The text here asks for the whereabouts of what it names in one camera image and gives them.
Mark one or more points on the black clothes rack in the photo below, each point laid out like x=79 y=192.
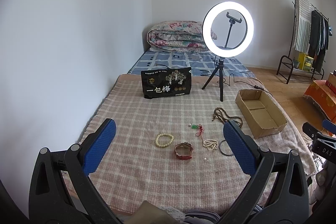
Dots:
x=288 y=64

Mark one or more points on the books on orange box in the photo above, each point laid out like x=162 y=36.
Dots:
x=331 y=81

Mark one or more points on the folded floral quilt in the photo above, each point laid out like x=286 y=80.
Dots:
x=177 y=36

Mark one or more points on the orange cloth covered box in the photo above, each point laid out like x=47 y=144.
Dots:
x=323 y=94

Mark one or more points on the white ring light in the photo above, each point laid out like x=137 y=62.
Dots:
x=228 y=29

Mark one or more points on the red strap wristwatch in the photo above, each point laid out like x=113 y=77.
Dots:
x=183 y=151

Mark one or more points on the striped hanging towel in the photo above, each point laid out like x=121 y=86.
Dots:
x=302 y=26

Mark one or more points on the dark thin bangle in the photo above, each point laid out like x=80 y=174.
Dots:
x=225 y=149

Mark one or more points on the brown cardboard box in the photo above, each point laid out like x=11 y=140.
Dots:
x=262 y=115

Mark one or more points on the dark hanging clothes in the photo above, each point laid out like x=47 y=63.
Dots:
x=319 y=39

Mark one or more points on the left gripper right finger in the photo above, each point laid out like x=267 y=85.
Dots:
x=277 y=189

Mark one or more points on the yellow box on rack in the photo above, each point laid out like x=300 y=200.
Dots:
x=305 y=62

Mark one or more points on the blue patterned bed sheet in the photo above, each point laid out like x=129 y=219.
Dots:
x=202 y=64

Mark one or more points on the green jade red cord pendant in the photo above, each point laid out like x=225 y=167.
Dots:
x=199 y=128

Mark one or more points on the black snack bag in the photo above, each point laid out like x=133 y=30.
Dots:
x=166 y=82

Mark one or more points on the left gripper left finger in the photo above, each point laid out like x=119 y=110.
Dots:
x=61 y=190

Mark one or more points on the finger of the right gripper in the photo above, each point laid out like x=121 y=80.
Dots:
x=329 y=126

